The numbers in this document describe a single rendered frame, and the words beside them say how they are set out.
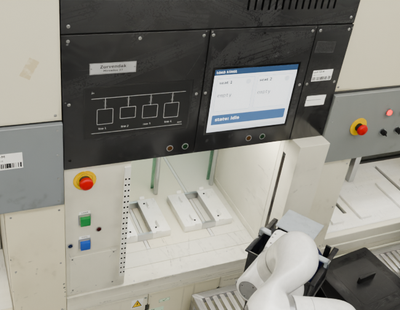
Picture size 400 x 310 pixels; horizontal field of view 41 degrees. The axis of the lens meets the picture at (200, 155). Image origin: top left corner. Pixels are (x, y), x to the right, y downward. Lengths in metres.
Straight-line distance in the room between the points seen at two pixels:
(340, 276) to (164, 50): 1.16
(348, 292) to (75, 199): 1.07
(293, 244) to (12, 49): 0.79
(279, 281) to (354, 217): 1.44
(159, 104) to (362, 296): 1.09
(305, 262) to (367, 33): 0.93
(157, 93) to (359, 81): 0.72
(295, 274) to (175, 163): 1.54
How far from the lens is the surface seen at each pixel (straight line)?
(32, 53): 1.38
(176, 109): 1.57
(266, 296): 1.05
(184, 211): 2.23
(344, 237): 2.38
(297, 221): 1.71
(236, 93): 1.63
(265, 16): 1.56
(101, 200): 1.68
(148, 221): 2.16
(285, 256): 1.12
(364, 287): 2.19
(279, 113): 1.75
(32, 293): 1.87
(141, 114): 1.53
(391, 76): 1.98
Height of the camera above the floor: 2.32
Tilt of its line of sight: 33 degrees down
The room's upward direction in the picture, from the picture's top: 8 degrees clockwise
